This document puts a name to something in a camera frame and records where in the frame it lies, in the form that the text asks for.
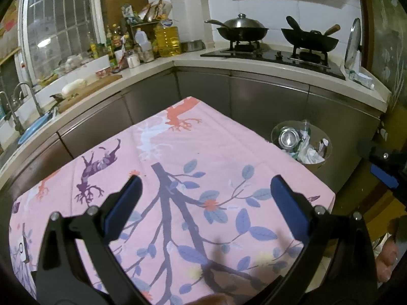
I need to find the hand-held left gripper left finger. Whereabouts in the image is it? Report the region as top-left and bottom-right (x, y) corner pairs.
(35, 175), (150, 305)

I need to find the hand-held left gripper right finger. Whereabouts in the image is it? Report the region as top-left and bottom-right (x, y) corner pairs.
(251, 175), (379, 305)

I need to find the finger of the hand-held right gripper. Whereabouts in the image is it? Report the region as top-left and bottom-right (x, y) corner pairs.
(358, 138), (378, 159)
(368, 148), (407, 190)

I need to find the white paper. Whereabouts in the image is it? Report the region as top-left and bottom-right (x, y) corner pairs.
(297, 136), (329, 164)

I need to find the crushed aluminium can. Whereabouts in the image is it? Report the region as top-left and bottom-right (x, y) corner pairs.
(279, 128), (299, 148)

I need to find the trash bin with clear bag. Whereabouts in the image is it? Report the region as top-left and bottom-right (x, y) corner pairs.
(270, 120), (333, 166)

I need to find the person's bare foot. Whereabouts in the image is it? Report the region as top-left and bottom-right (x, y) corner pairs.
(375, 240), (399, 282)

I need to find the brown door with flower print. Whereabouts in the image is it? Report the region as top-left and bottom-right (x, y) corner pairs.
(356, 0), (407, 128)

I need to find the pink printed tablecloth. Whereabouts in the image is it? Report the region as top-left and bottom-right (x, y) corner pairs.
(8, 96), (336, 305)

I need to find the glass pot lid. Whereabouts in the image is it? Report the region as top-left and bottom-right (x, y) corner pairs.
(344, 18), (363, 72)

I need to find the small white and black tag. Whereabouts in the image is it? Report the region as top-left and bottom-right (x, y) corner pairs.
(17, 235), (31, 264)

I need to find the kitchen counter with steel cabinets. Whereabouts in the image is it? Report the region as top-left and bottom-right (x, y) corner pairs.
(0, 49), (391, 197)

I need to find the blue basin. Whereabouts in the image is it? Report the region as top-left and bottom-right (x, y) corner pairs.
(17, 113), (54, 143)

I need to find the black wok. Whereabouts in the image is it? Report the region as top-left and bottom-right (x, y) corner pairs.
(281, 16), (341, 53)

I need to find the wooden cutting board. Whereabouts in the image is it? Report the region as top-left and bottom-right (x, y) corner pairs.
(54, 74), (123, 112)

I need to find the white radish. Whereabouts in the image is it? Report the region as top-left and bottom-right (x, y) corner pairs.
(61, 79), (88, 97)

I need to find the black gas stove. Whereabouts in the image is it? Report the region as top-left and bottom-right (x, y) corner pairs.
(200, 46), (347, 80)

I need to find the steel faucet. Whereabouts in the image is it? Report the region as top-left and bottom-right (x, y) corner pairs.
(0, 91), (24, 135)
(13, 82), (45, 118)

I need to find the white plastic jug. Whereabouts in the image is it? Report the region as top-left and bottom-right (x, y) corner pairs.
(134, 28), (155, 63)

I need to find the group of condiment bottles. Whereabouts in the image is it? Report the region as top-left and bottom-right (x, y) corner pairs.
(89, 24), (134, 67)

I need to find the steel wok with lid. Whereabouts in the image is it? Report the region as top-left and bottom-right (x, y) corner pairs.
(204, 13), (269, 42)

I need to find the large yellow oil bottle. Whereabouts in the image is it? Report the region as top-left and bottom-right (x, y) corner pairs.
(154, 19), (182, 58)

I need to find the steel bowl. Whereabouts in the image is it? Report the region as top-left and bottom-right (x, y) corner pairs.
(181, 40), (206, 53)

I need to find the barred window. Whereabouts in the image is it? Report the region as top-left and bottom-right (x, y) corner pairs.
(19, 0), (105, 83)

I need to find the shelf of seasoning packets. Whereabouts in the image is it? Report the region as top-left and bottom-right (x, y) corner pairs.
(121, 0), (174, 26)

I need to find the colourful wall board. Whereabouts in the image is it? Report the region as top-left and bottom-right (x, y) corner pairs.
(0, 0), (21, 64)

